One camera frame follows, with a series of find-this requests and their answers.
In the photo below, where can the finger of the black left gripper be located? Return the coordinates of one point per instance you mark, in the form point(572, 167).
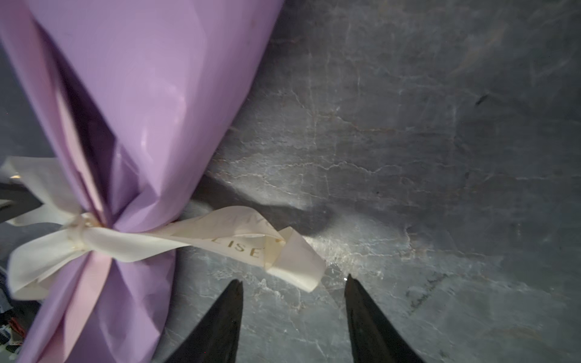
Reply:
point(16, 200)

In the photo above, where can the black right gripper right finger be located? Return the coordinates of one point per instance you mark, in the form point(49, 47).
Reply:
point(373, 338)

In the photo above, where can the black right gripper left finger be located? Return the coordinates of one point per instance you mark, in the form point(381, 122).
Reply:
point(216, 337)

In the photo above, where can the cream printed ribbon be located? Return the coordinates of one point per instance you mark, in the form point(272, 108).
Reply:
point(240, 233)

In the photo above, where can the pink purple wrapping paper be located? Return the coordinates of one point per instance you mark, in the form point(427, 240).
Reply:
point(134, 97)

